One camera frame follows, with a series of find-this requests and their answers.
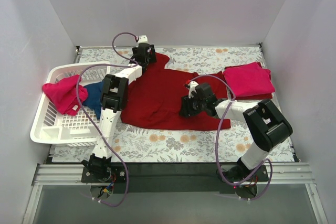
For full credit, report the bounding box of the dark red t shirt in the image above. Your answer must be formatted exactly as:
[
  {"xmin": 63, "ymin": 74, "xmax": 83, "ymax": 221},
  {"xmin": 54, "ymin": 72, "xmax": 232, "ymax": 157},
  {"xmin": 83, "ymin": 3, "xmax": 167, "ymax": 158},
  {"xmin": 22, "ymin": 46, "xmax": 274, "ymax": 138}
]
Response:
[
  {"xmin": 121, "ymin": 53, "xmax": 227, "ymax": 131},
  {"xmin": 236, "ymin": 93, "xmax": 272, "ymax": 100}
]

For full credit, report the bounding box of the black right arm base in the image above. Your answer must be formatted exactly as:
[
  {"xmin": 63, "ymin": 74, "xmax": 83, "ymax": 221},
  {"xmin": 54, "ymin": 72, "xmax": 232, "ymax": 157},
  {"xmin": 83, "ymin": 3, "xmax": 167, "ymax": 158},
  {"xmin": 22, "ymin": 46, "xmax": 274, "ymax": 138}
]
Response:
[{"xmin": 216, "ymin": 163, "xmax": 271, "ymax": 201}]

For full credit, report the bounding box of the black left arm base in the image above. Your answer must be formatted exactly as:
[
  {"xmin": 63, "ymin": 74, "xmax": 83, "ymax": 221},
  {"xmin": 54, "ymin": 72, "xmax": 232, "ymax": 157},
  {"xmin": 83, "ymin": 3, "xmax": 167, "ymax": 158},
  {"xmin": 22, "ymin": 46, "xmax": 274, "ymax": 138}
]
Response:
[{"xmin": 81, "ymin": 164, "xmax": 127, "ymax": 199}]

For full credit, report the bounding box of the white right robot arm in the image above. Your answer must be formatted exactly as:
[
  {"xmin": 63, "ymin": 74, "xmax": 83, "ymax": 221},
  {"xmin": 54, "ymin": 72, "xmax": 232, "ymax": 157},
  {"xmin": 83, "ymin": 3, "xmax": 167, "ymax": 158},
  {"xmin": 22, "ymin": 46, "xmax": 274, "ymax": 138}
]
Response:
[{"xmin": 180, "ymin": 81, "xmax": 293, "ymax": 185}]

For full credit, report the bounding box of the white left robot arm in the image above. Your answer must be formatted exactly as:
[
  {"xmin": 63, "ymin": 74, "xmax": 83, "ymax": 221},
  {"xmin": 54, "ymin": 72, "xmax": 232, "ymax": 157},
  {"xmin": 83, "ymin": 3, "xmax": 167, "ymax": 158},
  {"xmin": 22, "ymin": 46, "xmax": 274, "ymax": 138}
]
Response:
[{"xmin": 82, "ymin": 35, "xmax": 156, "ymax": 182}]

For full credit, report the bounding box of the folded pink t shirt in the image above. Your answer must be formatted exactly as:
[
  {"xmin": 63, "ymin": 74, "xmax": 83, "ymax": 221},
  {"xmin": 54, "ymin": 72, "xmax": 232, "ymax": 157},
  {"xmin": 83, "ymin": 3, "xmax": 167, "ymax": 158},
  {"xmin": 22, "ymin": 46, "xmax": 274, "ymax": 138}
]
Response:
[{"xmin": 223, "ymin": 62, "xmax": 275, "ymax": 96}]

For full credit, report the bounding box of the folded dark red t shirt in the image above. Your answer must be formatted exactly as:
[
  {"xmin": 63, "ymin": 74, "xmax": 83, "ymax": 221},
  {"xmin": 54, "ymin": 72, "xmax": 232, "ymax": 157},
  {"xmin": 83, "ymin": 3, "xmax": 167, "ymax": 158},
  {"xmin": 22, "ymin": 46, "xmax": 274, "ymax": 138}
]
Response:
[{"xmin": 236, "ymin": 93, "xmax": 272, "ymax": 100}]

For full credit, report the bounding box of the blue t shirt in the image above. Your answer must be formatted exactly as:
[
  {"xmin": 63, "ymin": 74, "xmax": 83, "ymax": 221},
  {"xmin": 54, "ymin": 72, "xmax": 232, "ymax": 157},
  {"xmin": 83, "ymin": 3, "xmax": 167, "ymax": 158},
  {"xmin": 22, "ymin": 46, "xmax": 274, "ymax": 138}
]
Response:
[{"xmin": 82, "ymin": 81, "xmax": 103, "ymax": 120}]

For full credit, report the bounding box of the floral patterned table mat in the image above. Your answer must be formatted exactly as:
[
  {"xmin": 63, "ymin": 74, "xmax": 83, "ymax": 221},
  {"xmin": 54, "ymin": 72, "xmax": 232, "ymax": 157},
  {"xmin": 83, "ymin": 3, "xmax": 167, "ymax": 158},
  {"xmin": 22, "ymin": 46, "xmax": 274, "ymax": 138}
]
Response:
[{"xmin": 52, "ymin": 46, "xmax": 300, "ymax": 163}]

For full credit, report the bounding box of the crumpled pink t shirt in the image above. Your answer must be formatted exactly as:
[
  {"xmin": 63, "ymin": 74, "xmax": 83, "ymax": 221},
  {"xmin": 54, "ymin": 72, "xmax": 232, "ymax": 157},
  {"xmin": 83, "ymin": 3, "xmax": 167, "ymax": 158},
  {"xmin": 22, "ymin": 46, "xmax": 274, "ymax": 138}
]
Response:
[{"xmin": 42, "ymin": 74, "xmax": 81, "ymax": 116}]

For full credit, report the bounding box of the white plastic laundry basket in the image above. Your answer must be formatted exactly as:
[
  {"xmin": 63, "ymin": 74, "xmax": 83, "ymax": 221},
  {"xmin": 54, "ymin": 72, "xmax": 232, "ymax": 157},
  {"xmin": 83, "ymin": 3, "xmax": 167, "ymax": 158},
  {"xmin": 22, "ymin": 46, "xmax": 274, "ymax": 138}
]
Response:
[{"xmin": 30, "ymin": 61, "xmax": 111, "ymax": 146}]

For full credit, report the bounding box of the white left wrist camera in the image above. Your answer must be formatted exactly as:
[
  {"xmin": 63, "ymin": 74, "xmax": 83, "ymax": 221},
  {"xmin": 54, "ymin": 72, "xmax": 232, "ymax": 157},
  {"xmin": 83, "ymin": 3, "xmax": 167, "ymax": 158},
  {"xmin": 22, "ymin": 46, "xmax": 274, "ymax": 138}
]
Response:
[{"xmin": 136, "ymin": 35, "xmax": 149, "ymax": 44}]

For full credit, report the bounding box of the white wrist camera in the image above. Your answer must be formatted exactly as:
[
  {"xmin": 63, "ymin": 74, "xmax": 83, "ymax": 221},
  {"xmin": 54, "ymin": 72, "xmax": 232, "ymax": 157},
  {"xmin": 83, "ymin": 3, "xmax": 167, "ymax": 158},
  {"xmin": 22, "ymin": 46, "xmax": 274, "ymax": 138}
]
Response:
[
  {"xmin": 136, "ymin": 35, "xmax": 149, "ymax": 44},
  {"xmin": 184, "ymin": 80, "xmax": 198, "ymax": 98}
]

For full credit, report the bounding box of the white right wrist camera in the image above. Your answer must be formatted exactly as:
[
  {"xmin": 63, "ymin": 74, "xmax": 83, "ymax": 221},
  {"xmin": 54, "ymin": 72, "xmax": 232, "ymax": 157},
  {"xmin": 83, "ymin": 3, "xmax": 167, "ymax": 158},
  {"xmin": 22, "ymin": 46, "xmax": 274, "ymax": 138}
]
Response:
[{"xmin": 184, "ymin": 80, "xmax": 198, "ymax": 98}]

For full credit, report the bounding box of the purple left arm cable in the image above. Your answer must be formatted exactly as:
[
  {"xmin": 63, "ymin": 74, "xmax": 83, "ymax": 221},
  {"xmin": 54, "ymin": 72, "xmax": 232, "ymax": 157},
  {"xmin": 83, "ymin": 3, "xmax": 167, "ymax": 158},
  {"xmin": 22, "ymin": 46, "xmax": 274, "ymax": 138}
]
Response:
[{"xmin": 76, "ymin": 32, "xmax": 140, "ymax": 207}]

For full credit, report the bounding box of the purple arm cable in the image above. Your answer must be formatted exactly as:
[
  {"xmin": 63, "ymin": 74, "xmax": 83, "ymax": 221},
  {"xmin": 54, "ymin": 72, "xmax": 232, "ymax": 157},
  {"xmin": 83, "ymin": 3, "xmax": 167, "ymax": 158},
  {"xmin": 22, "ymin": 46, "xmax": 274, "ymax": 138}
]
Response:
[
  {"xmin": 76, "ymin": 32, "xmax": 140, "ymax": 207},
  {"xmin": 187, "ymin": 74, "xmax": 274, "ymax": 201}
]

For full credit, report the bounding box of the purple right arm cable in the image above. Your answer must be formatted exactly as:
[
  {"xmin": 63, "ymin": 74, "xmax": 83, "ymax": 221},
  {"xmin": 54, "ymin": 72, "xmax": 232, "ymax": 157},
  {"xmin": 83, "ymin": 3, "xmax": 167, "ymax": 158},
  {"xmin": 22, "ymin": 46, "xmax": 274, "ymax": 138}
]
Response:
[{"xmin": 187, "ymin": 74, "xmax": 274, "ymax": 201}]

